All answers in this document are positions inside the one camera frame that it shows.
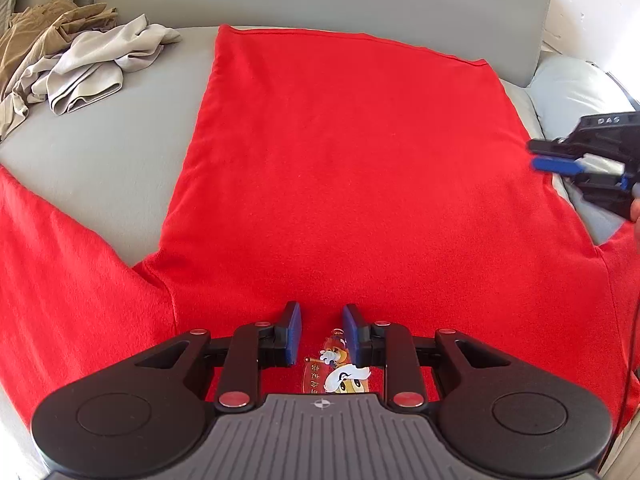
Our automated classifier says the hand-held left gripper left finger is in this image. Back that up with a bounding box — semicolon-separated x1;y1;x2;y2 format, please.
132;301;304;408

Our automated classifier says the red t-shirt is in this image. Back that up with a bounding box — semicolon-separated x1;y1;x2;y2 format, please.
0;24;640;441

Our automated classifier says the pale grey pillow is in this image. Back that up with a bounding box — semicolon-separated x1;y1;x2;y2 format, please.
525;55;640;248

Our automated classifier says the grey sofa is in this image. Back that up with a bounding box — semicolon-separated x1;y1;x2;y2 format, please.
0;22;626;480

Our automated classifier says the tan crumpled garment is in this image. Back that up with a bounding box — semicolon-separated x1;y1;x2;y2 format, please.
0;0;118;101

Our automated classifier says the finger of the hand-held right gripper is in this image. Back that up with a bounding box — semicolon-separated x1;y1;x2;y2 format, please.
532;156;588;176
528;138;583;157

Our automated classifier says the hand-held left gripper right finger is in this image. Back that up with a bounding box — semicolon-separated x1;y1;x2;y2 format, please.
341;304;506;408

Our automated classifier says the light grey crumpled garment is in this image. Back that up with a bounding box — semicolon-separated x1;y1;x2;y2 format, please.
0;14;182;141

